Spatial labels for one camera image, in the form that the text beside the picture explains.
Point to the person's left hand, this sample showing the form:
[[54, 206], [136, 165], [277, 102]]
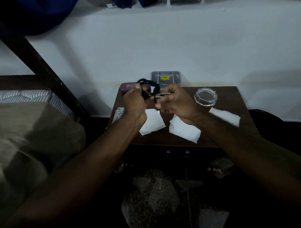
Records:
[[134, 103]]

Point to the person's right hand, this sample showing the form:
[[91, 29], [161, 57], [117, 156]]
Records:
[[181, 105]]

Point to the person's right fingers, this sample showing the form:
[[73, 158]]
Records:
[[165, 99]]

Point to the person's left thumb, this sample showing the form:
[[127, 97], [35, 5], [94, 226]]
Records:
[[138, 88]]

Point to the black wrist watch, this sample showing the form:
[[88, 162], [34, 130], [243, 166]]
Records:
[[152, 85]]

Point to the person's right forearm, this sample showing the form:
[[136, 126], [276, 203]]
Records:
[[249, 152]]

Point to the person's left forearm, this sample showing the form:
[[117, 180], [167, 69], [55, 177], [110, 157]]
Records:
[[77, 171]]

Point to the purple rectangular case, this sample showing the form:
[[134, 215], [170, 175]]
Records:
[[127, 87]]

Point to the grey plastic box yellow label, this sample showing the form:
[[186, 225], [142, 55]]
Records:
[[166, 77]]

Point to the white paper tissue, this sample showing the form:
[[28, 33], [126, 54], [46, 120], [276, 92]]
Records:
[[226, 116], [184, 130], [152, 122]]

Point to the clear plastic bag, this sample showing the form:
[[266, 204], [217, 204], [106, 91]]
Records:
[[118, 114]]

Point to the clear round glass lid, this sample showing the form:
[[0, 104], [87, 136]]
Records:
[[206, 96]]

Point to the brown wooden cabinet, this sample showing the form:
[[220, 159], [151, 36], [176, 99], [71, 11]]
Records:
[[232, 96]]

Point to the person's left foot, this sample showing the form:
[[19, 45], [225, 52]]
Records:
[[121, 167]]

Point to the person's foot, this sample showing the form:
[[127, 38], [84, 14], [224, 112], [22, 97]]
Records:
[[121, 167], [217, 168]]

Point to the person's right foot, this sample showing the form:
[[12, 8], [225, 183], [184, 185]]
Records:
[[217, 168]]

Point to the hanging dark blue garment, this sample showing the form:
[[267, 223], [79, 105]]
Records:
[[147, 2], [123, 2]]

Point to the small white tag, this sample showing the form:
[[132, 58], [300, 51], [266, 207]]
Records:
[[110, 5]]

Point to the striped mattress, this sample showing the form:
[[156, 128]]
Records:
[[30, 95]]

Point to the black bag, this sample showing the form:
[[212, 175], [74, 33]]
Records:
[[272, 131]]

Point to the beige pillow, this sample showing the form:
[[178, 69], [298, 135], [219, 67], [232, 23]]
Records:
[[30, 145]]

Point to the large blue cloth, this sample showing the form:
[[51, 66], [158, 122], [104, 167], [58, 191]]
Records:
[[35, 14]]

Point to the dark wooden bed frame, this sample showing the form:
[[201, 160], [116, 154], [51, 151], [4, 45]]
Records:
[[35, 68]]

